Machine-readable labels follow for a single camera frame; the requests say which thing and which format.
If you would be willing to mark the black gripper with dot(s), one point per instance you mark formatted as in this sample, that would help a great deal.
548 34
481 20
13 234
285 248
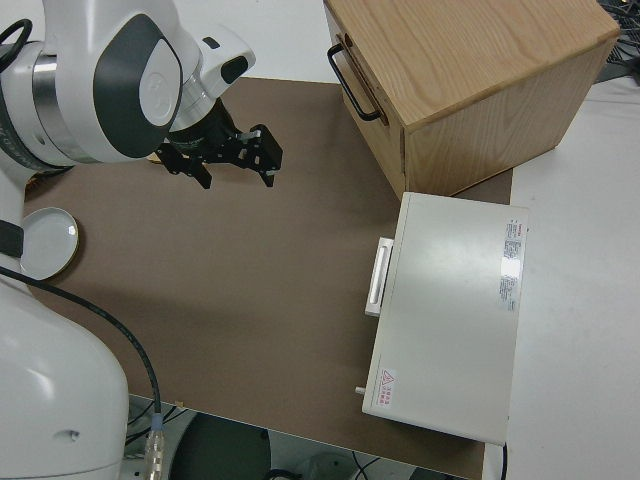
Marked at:
200 140

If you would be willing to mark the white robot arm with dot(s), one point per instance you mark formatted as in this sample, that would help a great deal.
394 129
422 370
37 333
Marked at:
50 375

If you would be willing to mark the gray round plate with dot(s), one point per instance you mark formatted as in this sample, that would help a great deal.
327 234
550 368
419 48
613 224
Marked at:
47 245

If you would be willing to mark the brown table mat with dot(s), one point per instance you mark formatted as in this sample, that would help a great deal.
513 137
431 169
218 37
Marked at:
250 300

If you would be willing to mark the large wooden box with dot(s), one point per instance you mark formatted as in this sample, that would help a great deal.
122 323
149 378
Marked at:
475 65

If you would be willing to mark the white toaster oven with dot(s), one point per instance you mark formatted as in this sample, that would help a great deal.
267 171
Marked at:
445 320

